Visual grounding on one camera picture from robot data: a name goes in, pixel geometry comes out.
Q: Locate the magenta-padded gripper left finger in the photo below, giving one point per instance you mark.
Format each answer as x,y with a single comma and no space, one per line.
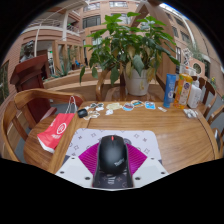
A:
73,170

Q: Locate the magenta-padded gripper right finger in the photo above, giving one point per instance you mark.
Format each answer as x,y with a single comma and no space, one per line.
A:
150,170

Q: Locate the black computer mouse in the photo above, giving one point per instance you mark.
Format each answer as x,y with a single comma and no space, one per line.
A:
112,155

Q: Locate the grey white printed mouse pad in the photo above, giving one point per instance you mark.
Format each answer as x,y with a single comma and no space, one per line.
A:
140,138

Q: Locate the red paper bag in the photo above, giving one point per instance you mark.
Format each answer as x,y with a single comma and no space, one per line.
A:
56,130

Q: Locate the small black round object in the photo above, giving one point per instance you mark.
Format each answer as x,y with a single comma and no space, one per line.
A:
82,113

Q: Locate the blue printed sticker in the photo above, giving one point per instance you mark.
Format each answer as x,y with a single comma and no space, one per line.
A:
150,105

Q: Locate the white packet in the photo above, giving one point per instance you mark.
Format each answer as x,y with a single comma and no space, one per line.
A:
190,113

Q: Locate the blue tube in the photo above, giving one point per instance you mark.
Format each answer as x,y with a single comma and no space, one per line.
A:
169,90

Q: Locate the white pump bottle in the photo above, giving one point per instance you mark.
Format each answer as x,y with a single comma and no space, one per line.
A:
195,96

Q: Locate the yellow liquid bottle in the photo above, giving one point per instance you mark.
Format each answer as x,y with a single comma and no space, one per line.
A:
182,90

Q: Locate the spiky agave plant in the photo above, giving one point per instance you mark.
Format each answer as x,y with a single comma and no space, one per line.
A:
63,70

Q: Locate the white outdoor sculpture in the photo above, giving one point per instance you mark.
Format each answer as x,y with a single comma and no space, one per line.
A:
187,56

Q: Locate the green plant in white pot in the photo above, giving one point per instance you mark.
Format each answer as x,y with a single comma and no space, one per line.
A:
133,50

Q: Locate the dark bronze bust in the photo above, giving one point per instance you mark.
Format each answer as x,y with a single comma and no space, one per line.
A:
27,51

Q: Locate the dark red wooden pedestal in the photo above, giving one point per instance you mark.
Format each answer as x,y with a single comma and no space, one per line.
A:
30,73

